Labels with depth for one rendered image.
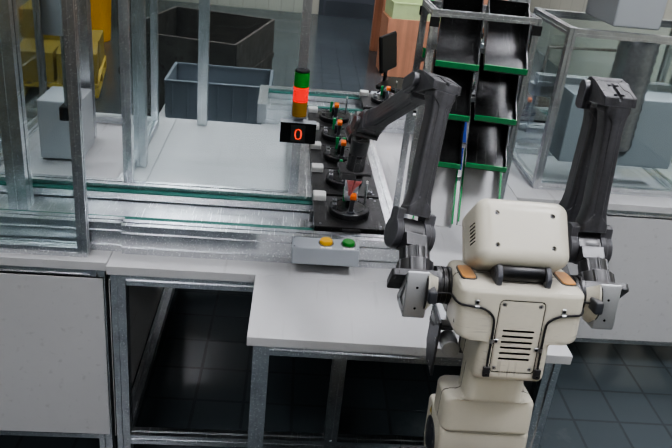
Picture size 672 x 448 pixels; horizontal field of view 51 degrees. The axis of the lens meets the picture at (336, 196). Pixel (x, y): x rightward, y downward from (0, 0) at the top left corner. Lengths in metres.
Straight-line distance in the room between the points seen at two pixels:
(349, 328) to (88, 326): 0.88
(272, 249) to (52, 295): 0.70
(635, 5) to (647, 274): 1.17
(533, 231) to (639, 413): 1.99
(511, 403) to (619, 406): 1.70
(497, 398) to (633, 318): 1.86
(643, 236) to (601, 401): 0.76
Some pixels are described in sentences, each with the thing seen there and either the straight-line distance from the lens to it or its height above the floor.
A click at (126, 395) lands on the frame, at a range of 2.53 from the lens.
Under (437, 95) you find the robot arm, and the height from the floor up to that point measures 1.55.
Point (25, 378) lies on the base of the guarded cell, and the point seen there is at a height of 0.40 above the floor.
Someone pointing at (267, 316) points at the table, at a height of 0.86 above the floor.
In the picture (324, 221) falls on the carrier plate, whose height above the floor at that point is 0.97.
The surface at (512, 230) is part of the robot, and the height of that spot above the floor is 1.34.
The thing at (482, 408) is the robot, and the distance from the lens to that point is 1.78.
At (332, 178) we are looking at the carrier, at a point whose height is 0.99.
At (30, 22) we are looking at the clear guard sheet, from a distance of 2.09.
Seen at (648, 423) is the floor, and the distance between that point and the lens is 3.43.
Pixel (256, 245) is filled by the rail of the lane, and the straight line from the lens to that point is 2.23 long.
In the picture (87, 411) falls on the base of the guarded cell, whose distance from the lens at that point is 2.63.
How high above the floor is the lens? 2.00
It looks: 24 degrees down
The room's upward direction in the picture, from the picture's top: 6 degrees clockwise
